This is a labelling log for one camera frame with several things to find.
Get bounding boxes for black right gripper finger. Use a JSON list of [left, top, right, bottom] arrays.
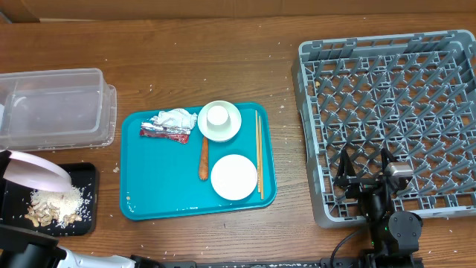
[[380, 148, 397, 176], [336, 148, 356, 179]]

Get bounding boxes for small white cup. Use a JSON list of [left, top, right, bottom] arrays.
[[207, 105, 229, 127]]

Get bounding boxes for red foil snack wrapper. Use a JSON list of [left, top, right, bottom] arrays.
[[139, 122, 191, 144]]

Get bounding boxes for white tissue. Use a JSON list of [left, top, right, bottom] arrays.
[[150, 108, 198, 130]]

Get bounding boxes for rice and peanut scraps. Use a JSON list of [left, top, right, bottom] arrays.
[[24, 187, 86, 228]]

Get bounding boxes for large white plate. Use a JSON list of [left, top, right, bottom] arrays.
[[1, 150, 72, 192]]

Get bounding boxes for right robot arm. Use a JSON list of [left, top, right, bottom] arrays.
[[329, 148, 423, 267]]

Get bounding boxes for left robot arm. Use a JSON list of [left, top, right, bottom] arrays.
[[1, 150, 165, 268]]

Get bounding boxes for grey dishwasher rack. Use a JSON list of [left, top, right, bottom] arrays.
[[292, 30, 475, 228]]

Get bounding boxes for black waste bin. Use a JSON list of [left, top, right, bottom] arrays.
[[1, 162, 100, 237]]

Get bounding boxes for right wooden chopstick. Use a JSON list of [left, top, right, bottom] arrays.
[[258, 116, 264, 200]]

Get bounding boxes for wooden chopstick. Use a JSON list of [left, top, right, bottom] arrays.
[[255, 110, 261, 193], [258, 116, 264, 200]]

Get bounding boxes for left wooden chopstick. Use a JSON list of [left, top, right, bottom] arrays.
[[255, 110, 261, 193]]

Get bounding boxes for small white plate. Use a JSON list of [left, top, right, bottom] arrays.
[[210, 154, 257, 201]]

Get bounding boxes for white saucer bowl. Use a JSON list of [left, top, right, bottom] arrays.
[[197, 100, 242, 142]]

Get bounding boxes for orange carrot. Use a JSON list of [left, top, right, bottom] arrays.
[[199, 137, 209, 181]]

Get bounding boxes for teal plastic tray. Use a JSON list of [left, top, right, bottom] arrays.
[[120, 103, 277, 220]]

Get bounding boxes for clear plastic bin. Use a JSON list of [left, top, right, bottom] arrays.
[[1, 68, 117, 151]]

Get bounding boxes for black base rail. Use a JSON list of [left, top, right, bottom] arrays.
[[154, 257, 425, 268]]

